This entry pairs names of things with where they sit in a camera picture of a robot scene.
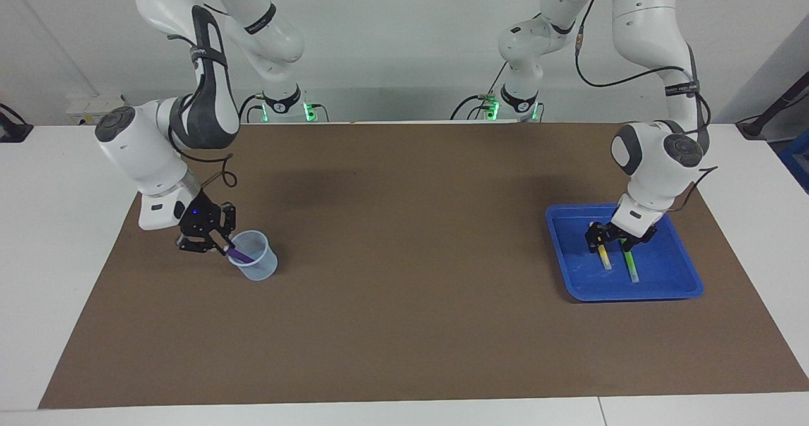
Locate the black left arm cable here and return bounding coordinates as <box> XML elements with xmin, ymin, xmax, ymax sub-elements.
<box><xmin>539</xmin><ymin>0</ymin><xmax>719</xmax><ymax>213</ymax></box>

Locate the black base cable bundle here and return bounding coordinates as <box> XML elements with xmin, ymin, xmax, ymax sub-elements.
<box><xmin>450</xmin><ymin>63</ymin><xmax>510</xmax><ymax>122</ymax></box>

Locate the blue crate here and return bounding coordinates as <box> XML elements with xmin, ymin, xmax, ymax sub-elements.
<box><xmin>776</xmin><ymin>129</ymin><xmax>809</xmax><ymax>194</ymax></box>

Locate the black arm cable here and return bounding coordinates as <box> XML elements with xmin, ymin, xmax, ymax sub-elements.
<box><xmin>539</xmin><ymin>0</ymin><xmax>719</xmax><ymax>213</ymax></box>
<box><xmin>166</xmin><ymin>6</ymin><xmax>238</xmax><ymax>190</ymax></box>

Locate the black pole stand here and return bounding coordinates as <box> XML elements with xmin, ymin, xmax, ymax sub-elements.
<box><xmin>736</xmin><ymin>71</ymin><xmax>809</xmax><ymax>141</ymax></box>

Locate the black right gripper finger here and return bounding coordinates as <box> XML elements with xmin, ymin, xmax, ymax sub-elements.
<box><xmin>176</xmin><ymin>226</ymin><xmax>233</xmax><ymax>257</ymax></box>
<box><xmin>215</xmin><ymin>201</ymin><xmax>238</xmax><ymax>240</ymax></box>

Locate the clear plastic cup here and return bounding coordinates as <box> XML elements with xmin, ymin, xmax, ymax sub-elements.
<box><xmin>226</xmin><ymin>230</ymin><xmax>278</xmax><ymax>282</ymax></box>

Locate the blue plastic tray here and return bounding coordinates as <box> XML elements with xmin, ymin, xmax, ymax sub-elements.
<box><xmin>545</xmin><ymin>202</ymin><xmax>704</xmax><ymax>303</ymax></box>

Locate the brown table mat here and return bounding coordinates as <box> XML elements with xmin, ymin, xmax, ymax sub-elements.
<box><xmin>38</xmin><ymin>121</ymin><xmax>809</xmax><ymax>410</ymax></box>

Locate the white power strip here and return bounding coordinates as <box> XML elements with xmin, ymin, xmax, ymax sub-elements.
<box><xmin>66</xmin><ymin>94</ymin><xmax>127</xmax><ymax>126</ymax></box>

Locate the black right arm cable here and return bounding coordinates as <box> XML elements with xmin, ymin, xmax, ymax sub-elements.
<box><xmin>166</xmin><ymin>6</ymin><xmax>238</xmax><ymax>190</ymax></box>

